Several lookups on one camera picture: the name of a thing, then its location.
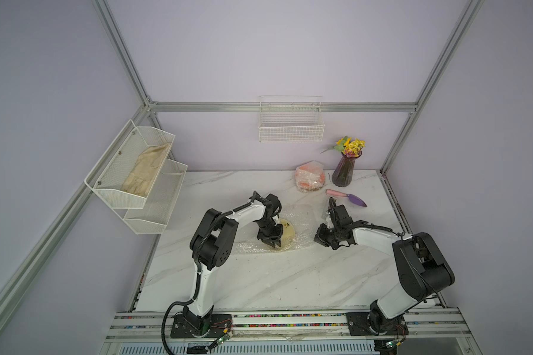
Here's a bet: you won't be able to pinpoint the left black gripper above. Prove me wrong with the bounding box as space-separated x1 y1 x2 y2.
256 220 283 248

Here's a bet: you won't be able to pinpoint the clear bubble wrap sheet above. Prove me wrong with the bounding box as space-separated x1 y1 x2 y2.
232 204 321 255
294 160 327 194

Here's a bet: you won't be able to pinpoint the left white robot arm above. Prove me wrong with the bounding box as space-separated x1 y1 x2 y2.
183 192 284 328

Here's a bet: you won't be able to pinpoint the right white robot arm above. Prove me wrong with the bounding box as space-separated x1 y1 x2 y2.
314 198 455 335

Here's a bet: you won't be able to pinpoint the purple glass vase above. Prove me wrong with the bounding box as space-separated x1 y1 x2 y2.
331 152 363 187

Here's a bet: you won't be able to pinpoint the yellow artificial flowers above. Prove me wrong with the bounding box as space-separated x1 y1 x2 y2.
323 136 366 158

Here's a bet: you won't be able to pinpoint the lower white mesh shelf bin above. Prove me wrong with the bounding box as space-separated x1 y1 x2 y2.
124 159 187 235

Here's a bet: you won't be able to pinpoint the white mesh shelf bin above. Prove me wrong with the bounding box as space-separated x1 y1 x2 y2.
84 121 175 209
124 159 187 235

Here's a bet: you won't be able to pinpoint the beige cloth in bin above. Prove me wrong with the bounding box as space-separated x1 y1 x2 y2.
121 143 172 198

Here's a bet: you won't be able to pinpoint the upper white mesh shelf bin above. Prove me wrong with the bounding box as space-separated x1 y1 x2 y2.
84 121 175 209

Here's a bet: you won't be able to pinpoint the black corrugated cable conduit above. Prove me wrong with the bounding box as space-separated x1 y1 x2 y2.
160 208 254 355

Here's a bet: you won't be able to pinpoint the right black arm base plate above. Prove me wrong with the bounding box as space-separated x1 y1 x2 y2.
346 312 408 336

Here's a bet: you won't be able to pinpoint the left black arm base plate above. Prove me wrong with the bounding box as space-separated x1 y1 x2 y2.
168 314 232 339

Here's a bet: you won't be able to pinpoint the white wire wall basket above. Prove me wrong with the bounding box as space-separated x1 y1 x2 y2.
259 96 325 143

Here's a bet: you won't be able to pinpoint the aluminium front rail frame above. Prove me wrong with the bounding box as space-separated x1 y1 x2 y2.
105 307 472 343

